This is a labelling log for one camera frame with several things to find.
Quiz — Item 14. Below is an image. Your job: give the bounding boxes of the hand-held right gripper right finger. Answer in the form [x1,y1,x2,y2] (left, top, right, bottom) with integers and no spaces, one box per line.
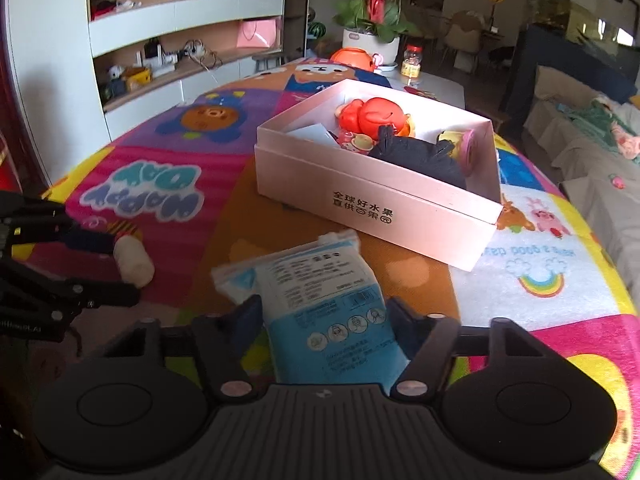
[386,296,543,401]

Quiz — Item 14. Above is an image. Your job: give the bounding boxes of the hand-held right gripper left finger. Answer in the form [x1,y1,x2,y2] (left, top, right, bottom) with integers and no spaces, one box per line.
[107,294,265,401]

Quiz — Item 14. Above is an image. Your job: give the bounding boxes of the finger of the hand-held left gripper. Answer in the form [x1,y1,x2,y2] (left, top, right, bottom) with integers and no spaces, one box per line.
[0,192,117,261]
[0,261,142,320]

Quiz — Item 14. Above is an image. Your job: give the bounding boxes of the white cylindrical roll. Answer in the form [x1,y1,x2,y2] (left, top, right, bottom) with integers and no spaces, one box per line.
[112,235,156,289]

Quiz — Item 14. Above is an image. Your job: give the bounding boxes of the blue plastic packet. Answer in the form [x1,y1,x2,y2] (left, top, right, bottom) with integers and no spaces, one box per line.
[211,230,426,398]

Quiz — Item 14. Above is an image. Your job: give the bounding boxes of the white cardboard box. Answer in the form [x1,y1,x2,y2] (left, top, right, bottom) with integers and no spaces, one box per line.
[254,79,503,272]

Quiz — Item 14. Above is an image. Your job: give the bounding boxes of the small doll with bell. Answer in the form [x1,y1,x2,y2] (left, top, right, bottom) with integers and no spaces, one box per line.
[340,130,375,155]

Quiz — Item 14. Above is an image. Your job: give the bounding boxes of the yellow toy car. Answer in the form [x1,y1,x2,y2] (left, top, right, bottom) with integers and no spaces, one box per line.
[437,129,477,177]

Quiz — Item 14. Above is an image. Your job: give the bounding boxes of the red doll figurine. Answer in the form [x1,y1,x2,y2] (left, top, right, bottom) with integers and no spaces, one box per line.
[336,97,416,142]

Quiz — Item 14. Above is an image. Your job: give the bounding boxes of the black plush toy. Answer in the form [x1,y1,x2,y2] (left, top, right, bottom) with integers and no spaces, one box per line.
[369,126,468,191]

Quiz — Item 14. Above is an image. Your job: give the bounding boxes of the yellow box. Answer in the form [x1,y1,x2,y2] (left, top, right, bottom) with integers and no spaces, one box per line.
[122,67,152,92]

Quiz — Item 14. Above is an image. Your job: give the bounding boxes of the colourful cartoon play mat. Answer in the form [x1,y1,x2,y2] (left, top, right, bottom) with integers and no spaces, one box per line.
[40,57,640,476]

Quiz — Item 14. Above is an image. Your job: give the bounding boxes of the white plastic packet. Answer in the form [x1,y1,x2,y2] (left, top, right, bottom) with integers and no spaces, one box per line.
[287,122,342,150]

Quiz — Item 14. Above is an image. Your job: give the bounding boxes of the white power strip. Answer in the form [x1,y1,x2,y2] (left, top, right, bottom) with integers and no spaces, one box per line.
[142,40,178,68]

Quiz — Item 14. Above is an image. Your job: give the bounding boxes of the white covered sofa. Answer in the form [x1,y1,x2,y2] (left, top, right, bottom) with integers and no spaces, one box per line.
[522,65,640,281]

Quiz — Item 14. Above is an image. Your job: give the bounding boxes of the white low table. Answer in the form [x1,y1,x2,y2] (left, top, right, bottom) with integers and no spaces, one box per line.
[380,67,467,110]

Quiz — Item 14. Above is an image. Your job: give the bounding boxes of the glass jar with red lid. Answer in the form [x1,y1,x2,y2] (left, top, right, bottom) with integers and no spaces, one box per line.
[401,44,424,80]

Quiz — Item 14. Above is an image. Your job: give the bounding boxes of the orange round toy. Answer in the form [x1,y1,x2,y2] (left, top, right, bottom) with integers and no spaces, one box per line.
[330,46,382,70]

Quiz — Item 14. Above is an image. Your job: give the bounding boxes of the pink paper bag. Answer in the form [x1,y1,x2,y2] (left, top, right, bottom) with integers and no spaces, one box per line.
[239,19,279,51]

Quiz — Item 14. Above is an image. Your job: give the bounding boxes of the teal clothing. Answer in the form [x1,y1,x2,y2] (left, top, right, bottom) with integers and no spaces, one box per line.
[555,97,633,151]

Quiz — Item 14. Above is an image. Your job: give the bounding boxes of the potted purple orchid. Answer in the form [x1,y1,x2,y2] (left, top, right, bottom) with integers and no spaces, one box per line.
[329,0,422,67]

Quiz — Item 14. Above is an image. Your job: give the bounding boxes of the pink garment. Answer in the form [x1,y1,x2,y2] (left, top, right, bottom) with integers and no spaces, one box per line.
[611,122,640,163]

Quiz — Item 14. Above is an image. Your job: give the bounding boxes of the dining chair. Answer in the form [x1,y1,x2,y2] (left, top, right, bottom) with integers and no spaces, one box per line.
[444,11,485,72]

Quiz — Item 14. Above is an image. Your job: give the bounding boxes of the tangled charger cables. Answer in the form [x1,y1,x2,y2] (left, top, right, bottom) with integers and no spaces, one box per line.
[182,39,223,68]

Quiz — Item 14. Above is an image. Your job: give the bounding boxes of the white wall shelf unit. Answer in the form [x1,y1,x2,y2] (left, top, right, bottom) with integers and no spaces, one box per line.
[5,0,288,181]

